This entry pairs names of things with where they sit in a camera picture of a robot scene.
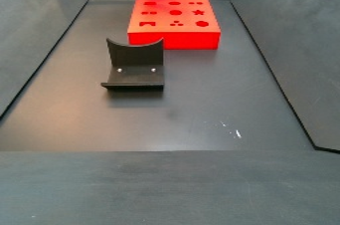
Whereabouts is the black curved holder stand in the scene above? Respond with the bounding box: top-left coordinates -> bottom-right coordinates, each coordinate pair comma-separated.
102,39 -> 166,90

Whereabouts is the red shape sorter block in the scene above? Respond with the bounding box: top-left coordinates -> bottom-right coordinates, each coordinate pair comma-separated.
128,0 -> 220,50

